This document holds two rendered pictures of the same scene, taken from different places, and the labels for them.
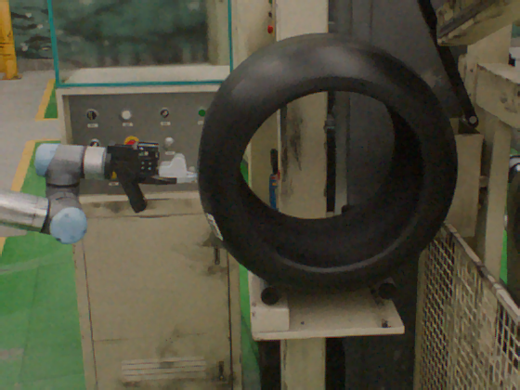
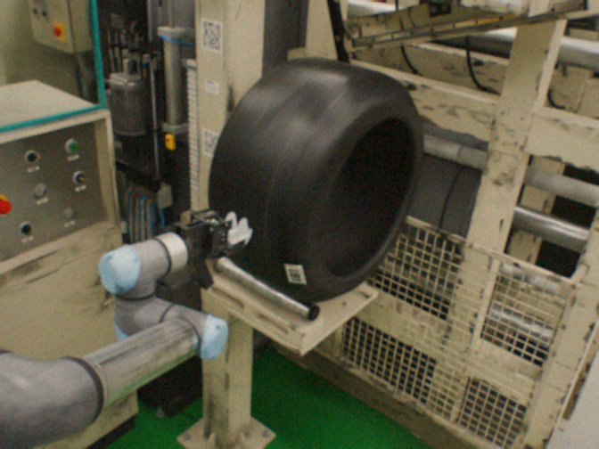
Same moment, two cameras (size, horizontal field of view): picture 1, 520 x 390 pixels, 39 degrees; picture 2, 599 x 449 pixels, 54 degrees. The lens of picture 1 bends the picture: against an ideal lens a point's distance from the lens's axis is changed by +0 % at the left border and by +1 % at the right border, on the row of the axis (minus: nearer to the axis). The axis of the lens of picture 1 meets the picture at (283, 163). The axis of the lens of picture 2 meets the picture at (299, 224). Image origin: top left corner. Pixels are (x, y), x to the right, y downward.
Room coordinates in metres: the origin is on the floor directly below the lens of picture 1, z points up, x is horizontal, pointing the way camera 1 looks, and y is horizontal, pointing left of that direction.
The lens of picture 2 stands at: (0.79, 0.97, 1.82)
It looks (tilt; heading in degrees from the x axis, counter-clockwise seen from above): 29 degrees down; 311
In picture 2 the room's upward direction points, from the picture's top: 4 degrees clockwise
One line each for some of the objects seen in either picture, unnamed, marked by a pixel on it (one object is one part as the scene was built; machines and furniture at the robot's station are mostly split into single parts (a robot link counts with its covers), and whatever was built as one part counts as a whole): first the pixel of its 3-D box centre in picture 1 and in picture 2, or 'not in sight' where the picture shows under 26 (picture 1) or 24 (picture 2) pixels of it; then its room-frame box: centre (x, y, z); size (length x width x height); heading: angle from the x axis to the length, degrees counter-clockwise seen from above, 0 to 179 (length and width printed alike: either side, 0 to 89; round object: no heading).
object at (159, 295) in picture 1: (162, 249); (17, 305); (2.42, 0.44, 0.63); 0.56 x 0.41 x 1.27; 94
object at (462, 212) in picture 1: (442, 176); not in sight; (1.97, -0.46, 1.05); 0.20 x 0.15 x 0.30; 4
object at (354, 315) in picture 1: (319, 297); (293, 294); (1.72, -0.09, 0.80); 0.37 x 0.36 x 0.02; 94
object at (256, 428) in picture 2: not in sight; (226, 434); (1.97, -0.05, 0.02); 0.27 x 0.27 x 0.04; 4
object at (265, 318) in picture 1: (266, 287); (262, 305); (1.71, 0.05, 0.83); 0.36 x 0.09 x 0.06; 4
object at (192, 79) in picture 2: not in sight; (201, 142); (2.06, -0.02, 1.19); 0.05 x 0.04 x 0.48; 94
